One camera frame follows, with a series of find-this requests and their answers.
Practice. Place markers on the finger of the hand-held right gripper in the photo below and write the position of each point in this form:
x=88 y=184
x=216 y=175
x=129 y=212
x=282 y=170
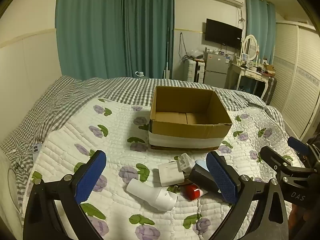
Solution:
x=298 y=144
x=275 y=161

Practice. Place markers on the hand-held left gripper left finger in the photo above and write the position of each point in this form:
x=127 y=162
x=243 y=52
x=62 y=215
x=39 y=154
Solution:
x=90 y=177

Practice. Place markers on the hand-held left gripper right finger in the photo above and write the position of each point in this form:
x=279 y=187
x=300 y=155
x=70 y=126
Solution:
x=221 y=178

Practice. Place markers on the black case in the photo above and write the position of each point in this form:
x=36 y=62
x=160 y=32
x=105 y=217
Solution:
x=200 y=178

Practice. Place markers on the red and white tube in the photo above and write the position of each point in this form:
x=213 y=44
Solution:
x=192 y=191

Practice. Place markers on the small white plug adapter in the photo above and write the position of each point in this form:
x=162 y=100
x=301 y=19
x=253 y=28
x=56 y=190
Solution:
x=185 y=162

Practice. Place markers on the white square charger box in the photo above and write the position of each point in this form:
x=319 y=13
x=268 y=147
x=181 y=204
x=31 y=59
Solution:
x=170 y=173

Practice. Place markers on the white plastic bottle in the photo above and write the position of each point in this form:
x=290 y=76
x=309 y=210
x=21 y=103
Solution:
x=147 y=192

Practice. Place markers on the brown cardboard box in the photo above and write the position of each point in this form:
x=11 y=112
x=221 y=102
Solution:
x=175 y=130

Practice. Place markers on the light blue flat item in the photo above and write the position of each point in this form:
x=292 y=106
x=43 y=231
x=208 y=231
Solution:
x=201 y=164

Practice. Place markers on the white floral quilt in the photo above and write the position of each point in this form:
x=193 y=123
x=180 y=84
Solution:
x=112 y=142

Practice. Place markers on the white louvred wardrobe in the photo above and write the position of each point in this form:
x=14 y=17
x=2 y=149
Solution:
x=297 y=80

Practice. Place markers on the grey checked bed sheet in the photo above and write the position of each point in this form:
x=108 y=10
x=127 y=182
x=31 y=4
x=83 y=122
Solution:
x=50 y=110

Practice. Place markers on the white dressing table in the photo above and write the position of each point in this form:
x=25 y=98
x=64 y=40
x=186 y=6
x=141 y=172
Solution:
x=250 y=74

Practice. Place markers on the white oval mirror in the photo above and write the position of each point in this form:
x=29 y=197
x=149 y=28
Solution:
x=250 y=47

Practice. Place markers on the silver fridge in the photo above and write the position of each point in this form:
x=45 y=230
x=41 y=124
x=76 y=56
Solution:
x=216 y=70

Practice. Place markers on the white face mask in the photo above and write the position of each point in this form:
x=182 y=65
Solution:
x=139 y=74

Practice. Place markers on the narrow teal curtain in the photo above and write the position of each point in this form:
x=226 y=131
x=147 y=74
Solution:
x=260 y=30

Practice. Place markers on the white plastic bag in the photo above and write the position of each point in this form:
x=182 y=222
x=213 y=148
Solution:
x=196 y=54

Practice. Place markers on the white mop pole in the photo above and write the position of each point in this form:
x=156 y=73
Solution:
x=167 y=55

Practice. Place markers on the wide teal curtain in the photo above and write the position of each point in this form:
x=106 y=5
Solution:
x=112 y=30

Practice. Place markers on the black wall television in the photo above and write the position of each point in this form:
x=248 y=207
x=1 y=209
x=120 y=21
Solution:
x=223 y=33

